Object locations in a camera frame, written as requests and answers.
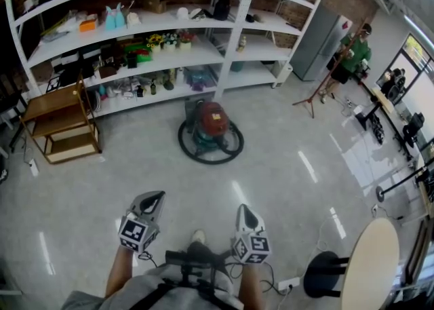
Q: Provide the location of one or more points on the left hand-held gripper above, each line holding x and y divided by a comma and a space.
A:
134, 232

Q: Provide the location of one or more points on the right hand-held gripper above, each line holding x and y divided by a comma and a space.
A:
252, 246

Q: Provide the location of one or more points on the red handheld device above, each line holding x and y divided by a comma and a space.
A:
212, 120

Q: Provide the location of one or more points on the person's left forearm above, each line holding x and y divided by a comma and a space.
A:
120, 271

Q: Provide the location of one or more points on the person's right forearm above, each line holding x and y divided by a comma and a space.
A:
250, 281

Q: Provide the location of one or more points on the white shoe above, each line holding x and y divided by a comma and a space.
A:
198, 235

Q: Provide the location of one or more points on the black chest rig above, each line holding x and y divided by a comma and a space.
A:
176, 256

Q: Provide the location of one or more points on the person's black trousers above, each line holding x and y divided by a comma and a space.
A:
200, 247

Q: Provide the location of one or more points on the white power strip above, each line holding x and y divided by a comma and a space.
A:
288, 283
375, 209
34, 167

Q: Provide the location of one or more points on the person's grey shirt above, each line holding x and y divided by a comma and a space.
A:
135, 291

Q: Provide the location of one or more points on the black round stool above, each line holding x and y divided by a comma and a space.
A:
318, 278

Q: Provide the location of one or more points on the stack of plates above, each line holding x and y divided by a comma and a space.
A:
95, 101

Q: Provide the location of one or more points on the dark green pump bottle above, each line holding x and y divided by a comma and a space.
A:
154, 89

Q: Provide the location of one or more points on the wooden step rack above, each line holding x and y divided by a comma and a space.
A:
57, 122

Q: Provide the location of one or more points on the black cap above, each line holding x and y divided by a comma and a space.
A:
168, 85

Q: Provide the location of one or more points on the round beige table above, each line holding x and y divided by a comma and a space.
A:
373, 261

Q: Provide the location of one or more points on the black pole stand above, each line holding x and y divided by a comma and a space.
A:
381, 194

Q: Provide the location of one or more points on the purple packets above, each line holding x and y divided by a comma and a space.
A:
198, 80

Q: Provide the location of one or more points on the brown bag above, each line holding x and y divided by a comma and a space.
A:
108, 72

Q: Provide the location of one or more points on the small black box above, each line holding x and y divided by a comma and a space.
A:
131, 61

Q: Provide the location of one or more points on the green packet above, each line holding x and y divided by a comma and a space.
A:
142, 56

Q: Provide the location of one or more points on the teal bin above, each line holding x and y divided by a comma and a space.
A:
236, 66

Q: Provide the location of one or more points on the black and white card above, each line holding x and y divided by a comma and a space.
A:
53, 84

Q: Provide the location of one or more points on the white metal shelving unit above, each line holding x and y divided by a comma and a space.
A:
190, 56

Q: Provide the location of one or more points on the wooden coat stand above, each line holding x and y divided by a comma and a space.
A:
325, 79

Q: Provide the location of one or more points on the potted sunflowers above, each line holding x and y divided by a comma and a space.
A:
155, 43

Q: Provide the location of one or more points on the potted white flowers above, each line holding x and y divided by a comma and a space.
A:
170, 43

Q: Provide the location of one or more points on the potted red flowers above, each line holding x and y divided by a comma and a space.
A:
186, 41

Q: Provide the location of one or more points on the yellow drink bottle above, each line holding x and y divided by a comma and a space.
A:
241, 44

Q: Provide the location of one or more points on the wooden desk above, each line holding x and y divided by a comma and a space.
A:
383, 100

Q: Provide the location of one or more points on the black office chair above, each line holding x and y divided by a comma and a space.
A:
414, 129

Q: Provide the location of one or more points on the grey refrigerator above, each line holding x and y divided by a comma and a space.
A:
317, 44

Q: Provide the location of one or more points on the cream pouch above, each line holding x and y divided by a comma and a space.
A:
133, 19

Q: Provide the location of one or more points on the turquoise bottle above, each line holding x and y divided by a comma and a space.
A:
110, 20
120, 18

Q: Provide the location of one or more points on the orange box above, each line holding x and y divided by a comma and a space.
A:
89, 25

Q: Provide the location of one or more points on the white plastic container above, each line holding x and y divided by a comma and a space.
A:
182, 13

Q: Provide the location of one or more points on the black hat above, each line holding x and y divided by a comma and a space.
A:
250, 18

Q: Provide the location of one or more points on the khaki hat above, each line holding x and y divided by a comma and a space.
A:
261, 17

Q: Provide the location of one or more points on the cardboard box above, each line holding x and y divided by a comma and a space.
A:
154, 4

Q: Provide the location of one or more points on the black jar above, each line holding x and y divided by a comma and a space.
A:
222, 9

